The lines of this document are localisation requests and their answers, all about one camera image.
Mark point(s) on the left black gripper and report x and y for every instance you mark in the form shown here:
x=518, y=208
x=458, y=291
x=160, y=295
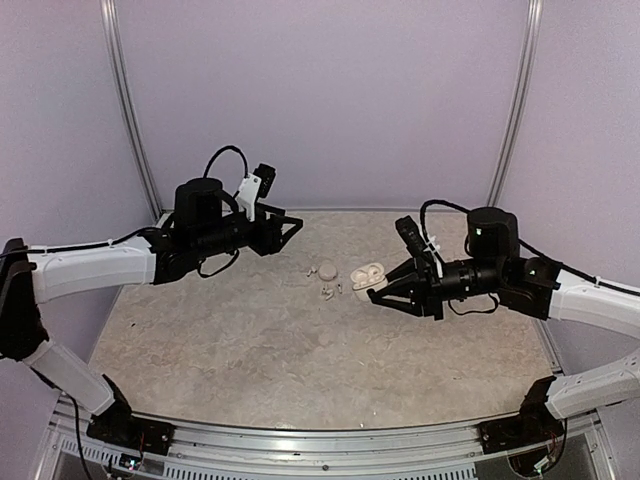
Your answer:
x=273, y=243

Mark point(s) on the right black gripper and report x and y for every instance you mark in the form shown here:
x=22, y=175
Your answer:
x=423, y=284

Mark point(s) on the white charging case gold trim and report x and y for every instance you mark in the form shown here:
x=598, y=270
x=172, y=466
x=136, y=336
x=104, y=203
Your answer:
x=369, y=276

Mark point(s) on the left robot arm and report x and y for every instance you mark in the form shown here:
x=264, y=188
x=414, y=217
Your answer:
x=206, y=221

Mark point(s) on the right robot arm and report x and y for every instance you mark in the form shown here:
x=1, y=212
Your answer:
x=537, y=286

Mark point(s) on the pink round charging case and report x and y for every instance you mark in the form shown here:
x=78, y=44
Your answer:
x=327, y=272

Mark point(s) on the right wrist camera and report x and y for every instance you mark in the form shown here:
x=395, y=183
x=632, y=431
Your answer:
x=419, y=246

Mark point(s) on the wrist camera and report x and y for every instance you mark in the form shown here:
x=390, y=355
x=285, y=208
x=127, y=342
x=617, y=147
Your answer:
x=419, y=246
x=255, y=186

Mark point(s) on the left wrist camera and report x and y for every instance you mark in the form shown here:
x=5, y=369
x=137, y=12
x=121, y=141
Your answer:
x=255, y=186

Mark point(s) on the right aluminium frame post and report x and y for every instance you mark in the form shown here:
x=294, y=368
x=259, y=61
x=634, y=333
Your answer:
x=518, y=103

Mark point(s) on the aluminium frame post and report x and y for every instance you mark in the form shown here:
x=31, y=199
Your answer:
x=110, y=22
x=518, y=103

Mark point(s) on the front aluminium rail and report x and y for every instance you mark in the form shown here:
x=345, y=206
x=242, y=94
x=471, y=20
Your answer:
x=198, y=450

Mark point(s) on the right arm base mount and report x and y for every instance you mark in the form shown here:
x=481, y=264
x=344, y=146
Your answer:
x=533, y=423

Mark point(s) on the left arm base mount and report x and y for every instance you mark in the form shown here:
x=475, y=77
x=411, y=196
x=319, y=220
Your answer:
x=119, y=426

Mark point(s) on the left aluminium frame post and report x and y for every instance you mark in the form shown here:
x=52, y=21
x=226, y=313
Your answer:
x=110, y=22

